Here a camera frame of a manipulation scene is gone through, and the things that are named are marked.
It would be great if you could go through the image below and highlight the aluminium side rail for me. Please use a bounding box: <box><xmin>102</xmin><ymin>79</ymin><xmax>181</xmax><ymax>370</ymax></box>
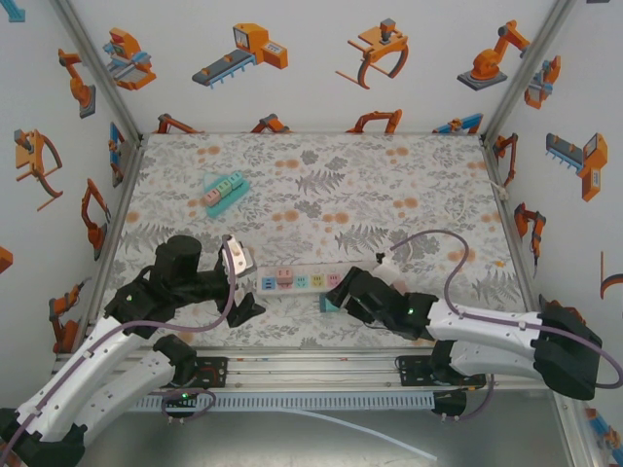
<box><xmin>479</xmin><ymin>136</ymin><xmax>549</xmax><ymax>312</ymax></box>
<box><xmin>77</xmin><ymin>135</ymin><xmax>147</xmax><ymax>351</ymax></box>

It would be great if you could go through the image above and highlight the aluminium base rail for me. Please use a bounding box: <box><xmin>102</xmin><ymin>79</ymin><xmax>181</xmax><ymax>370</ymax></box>
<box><xmin>53</xmin><ymin>347</ymin><xmax>556</xmax><ymax>393</ymax></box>

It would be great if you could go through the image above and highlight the white plastic tube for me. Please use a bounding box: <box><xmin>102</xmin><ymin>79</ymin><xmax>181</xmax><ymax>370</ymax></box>
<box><xmin>272</xmin><ymin>407</ymin><xmax>439</xmax><ymax>462</ymax></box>

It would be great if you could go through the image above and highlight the white speckled power strip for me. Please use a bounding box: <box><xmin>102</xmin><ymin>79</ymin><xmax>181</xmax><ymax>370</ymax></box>
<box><xmin>255</xmin><ymin>265</ymin><xmax>352</xmax><ymax>298</ymax></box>

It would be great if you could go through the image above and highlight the white power cable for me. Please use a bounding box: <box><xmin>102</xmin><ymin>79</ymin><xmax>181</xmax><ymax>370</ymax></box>
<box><xmin>455</xmin><ymin>178</ymin><xmax>510</xmax><ymax>225</ymax></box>

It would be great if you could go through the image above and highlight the aluminium frame post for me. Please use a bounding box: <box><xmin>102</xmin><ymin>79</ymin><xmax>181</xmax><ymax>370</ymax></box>
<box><xmin>51</xmin><ymin>0</ymin><xmax>147</xmax><ymax>147</ymax></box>
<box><xmin>479</xmin><ymin>0</ymin><xmax>579</xmax><ymax>143</ymax></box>

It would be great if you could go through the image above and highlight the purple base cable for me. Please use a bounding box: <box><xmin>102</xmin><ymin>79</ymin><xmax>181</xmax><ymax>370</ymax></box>
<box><xmin>160</xmin><ymin>386</ymin><xmax>216</xmax><ymax>420</ymax></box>
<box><xmin>440</xmin><ymin>374</ymin><xmax>497</xmax><ymax>422</ymax></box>

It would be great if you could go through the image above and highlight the white slotted cable duct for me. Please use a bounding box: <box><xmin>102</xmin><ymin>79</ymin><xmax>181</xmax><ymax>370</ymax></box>
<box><xmin>128</xmin><ymin>392</ymin><xmax>435</xmax><ymax>411</ymax></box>

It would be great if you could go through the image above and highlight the teal mountain-shaped power strip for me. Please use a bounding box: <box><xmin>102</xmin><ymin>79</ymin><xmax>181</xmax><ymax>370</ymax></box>
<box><xmin>202</xmin><ymin>169</ymin><xmax>251</xmax><ymax>220</ymax></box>

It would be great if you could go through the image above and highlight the small black controller box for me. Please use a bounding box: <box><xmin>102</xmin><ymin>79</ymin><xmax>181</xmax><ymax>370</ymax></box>
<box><xmin>162</xmin><ymin>387</ymin><xmax>201</xmax><ymax>423</ymax></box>
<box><xmin>430</xmin><ymin>391</ymin><xmax>468</xmax><ymax>422</ymax></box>

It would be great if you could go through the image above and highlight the floral table mat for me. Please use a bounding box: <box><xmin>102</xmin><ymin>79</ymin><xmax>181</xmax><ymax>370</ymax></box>
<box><xmin>77</xmin><ymin>131</ymin><xmax>549</xmax><ymax>349</ymax></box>

